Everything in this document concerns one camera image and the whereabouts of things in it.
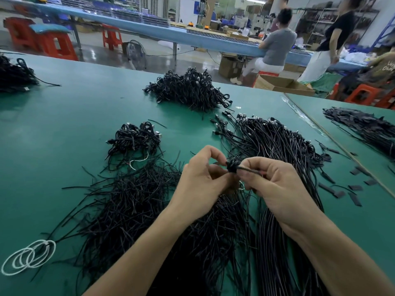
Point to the red stool with blue seat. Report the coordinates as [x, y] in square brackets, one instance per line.
[54, 43]

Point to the person's left forearm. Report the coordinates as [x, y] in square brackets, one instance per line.
[133, 259]

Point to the green bag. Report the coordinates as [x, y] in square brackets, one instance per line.
[325, 83]

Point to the blue metal rack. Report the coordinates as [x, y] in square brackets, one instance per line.
[386, 30]

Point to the long blue workbench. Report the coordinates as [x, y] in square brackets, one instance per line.
[179, 35]

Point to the person's right hand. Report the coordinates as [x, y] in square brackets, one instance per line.
[281, 194]

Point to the pile of white bags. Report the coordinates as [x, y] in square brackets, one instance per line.
[355, 57]

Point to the scattered dark tie pieces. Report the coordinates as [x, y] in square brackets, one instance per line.
[355, 199]

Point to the small cardboard box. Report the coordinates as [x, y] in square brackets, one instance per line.
[231, 66]

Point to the grey floor fan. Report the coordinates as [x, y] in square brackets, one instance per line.
[136, 54]

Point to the white pillar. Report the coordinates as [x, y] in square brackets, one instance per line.
[188, 9]

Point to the person's left hand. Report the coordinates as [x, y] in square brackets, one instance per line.
[197, 185]

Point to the metal storage shelf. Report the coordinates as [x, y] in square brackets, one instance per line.
[315, 21]

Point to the red plastic stool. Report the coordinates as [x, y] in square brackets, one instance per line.
[112, 37]
[365, 93]
[20, 32]

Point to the open cardboard box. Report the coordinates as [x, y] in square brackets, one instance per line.
[284, 85]

